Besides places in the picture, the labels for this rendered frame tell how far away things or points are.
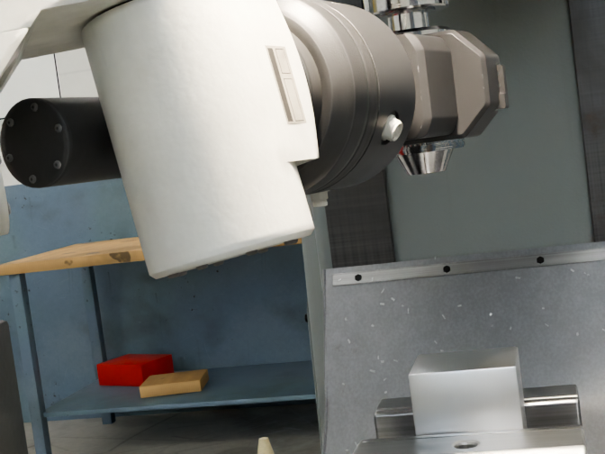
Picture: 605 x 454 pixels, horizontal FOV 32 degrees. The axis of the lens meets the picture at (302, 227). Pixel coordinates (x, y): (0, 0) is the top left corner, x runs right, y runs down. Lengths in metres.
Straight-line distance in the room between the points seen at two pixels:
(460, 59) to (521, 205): 0.45
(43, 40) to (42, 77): 5.01
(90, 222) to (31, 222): 0.32
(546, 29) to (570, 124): 0.09
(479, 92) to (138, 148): 0.22
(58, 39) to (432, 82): 0.19
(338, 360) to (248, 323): 4.14
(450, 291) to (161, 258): 0.62
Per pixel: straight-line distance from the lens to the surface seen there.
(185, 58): 0.38
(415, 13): 0.61
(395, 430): 0.67
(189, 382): 4.63
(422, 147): 0.59
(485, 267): 0.98
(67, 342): 5.50
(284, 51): 0.42
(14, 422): 0.76
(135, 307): 5.30
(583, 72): 0.98
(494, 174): 0.99
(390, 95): 0.47
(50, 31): 0.41
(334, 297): 1.00
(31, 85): 5.46
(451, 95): 0.54
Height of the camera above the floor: 1.21
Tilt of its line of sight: 4 degrees down
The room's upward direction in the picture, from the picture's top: 7 degrees counter-clockwise
